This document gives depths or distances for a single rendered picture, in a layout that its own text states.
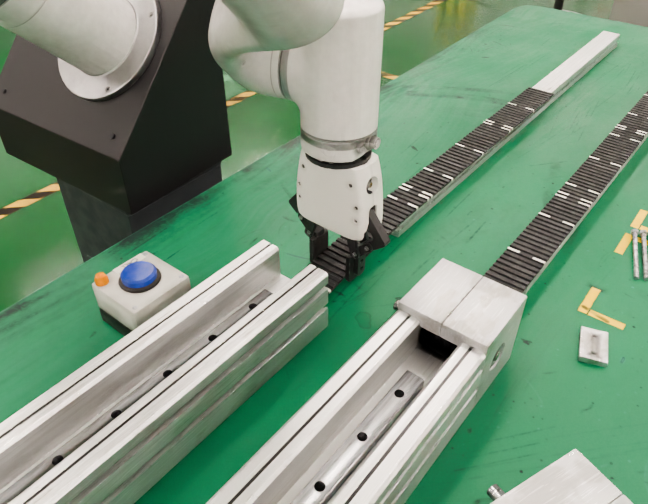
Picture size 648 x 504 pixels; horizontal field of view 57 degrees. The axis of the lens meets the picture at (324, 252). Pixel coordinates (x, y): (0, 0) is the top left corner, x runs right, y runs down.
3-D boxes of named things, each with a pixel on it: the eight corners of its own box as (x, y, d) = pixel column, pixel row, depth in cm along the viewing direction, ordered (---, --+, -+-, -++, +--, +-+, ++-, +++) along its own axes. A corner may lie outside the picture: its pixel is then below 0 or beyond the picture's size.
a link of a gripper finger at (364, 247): (383, 236, 72) (379, 278, 76) (361, 226, 73) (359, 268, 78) (367, 249, 70) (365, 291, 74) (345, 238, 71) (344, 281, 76)
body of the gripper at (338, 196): (396, 142, 66) (389, 224, 73) (323, 116, 71) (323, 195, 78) (356, 169, 62) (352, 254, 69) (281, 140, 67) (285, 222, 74)
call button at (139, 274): (144, 267, 71) (140, 254, 70) (166, 281, 69) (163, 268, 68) (116, 285, 69) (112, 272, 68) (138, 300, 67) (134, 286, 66)
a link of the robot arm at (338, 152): (396, 122, 65) (394, 146, 67) (331, 100, 70) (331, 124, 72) (350, 152, 60) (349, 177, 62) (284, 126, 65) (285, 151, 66)
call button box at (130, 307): (154, 285, 77) (145, 247, 73) (206, 319, 72) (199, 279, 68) (101, 320, 72) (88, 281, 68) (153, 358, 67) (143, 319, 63)
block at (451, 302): (415, 309, 73) (423, 249, 68) (510, 357, 67) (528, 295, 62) (373, 353, 68) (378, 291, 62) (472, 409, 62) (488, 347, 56)
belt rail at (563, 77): (599, 43, 145) (603, 30, 144) (616, 46, 144) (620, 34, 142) (375, 227, 87) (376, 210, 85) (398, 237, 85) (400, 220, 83)
